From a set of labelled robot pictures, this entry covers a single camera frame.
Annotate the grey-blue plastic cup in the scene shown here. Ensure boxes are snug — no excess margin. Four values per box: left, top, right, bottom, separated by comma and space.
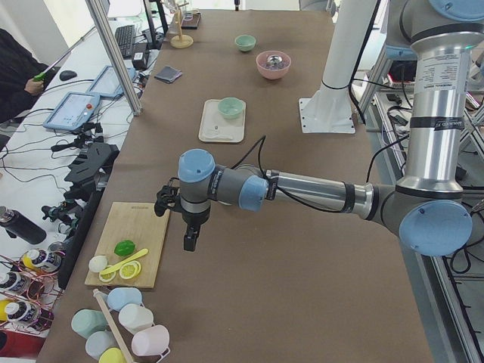
85, 330, 118, 360

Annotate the black water bottle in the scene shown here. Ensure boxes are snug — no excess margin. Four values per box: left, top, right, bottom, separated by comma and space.
1, 206, 47, 245

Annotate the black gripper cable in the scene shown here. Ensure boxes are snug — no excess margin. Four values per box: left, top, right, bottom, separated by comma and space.
228, 136, 355, 215

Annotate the grey folded cloth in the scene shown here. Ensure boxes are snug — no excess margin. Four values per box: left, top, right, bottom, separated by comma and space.
154, 66, 183, 84

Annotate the teach pendant tablet far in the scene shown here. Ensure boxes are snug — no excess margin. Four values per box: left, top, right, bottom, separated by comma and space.
86, 66, 124, 99

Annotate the pink plastic cup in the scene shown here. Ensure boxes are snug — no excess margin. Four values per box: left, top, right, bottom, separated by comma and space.
131, 324, 170, 357

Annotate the metal ice scoop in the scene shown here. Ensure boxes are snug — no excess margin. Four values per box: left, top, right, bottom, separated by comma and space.
265, 54, 284, 69

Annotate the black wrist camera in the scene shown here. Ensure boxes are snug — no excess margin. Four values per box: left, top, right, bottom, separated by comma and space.
154, 185, 182, 217

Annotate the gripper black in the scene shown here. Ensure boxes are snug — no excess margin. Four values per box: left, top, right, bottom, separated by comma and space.
181, 199, 210, 252

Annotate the white camera pole stand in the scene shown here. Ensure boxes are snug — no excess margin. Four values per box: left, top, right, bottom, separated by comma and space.
299, 0, 380, 134

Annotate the green bowl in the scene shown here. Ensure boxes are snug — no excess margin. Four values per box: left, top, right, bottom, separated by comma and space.
234, 34, 256, 52
217, 97, 246, 119

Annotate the white garlic bulb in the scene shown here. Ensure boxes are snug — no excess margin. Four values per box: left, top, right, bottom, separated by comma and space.
88, 255, 108, 273

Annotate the black computer mouse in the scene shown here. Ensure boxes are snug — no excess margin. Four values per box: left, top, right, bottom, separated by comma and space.
59, 70, 77, 82

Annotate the green bowl on tray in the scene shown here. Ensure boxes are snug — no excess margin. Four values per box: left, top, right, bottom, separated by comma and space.
217, 97, 246, 119

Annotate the aluminium frame post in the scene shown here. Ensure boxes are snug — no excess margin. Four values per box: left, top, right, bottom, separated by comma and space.
85, 0, 142, 116

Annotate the green plastic cup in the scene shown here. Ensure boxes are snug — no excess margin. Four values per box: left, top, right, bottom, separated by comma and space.
71, 309, 107, 339

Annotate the wooden cutting board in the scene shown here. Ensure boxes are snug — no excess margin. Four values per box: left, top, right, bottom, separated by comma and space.
85, 202, 170, 289

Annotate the beige serving tray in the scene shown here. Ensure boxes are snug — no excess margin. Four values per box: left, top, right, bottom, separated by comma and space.
198, 99, 246, 144

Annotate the blue plastic cup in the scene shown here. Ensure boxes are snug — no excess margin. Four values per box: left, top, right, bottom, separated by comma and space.
107, 287, 143, 312

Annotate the teach pendant tablet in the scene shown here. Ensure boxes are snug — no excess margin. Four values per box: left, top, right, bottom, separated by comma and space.
42, 92, 101, 131
86, 66, 124, 99

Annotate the pink bowl with ice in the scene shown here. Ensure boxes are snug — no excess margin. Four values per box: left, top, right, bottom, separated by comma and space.
256, 51, 292, 80

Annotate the yellow plastic knife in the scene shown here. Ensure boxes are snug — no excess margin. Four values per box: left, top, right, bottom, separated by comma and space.
99, 248, 149, 275

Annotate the teach pendant tablet near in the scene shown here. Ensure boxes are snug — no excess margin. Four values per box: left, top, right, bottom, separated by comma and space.
42, 92, 101, 131

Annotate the black keyboard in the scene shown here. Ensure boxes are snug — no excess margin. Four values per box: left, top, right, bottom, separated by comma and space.
114, 25, 135, 59

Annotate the white plastic cup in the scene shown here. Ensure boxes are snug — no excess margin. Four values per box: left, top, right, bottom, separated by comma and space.
118, 303, 154, 334

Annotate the yellow plastic cup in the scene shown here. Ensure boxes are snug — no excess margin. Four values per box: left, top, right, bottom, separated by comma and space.
98, 347, 126, 363

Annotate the person in black sleeve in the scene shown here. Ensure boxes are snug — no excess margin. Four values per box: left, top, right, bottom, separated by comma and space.
1, 29, 58, 123

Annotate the wooden mug tree stand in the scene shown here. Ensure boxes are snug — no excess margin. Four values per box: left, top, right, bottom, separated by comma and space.
166, 0, 194, 49

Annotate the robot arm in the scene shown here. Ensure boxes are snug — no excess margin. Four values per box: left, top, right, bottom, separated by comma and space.
178, 1, 483, 256

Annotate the green lime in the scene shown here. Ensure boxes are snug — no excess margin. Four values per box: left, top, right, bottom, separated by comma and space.
114, 240, 136, 256

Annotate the lemon slice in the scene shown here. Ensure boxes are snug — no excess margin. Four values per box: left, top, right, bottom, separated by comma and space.
119, 260, 141, 280
98, 270, 116, 283

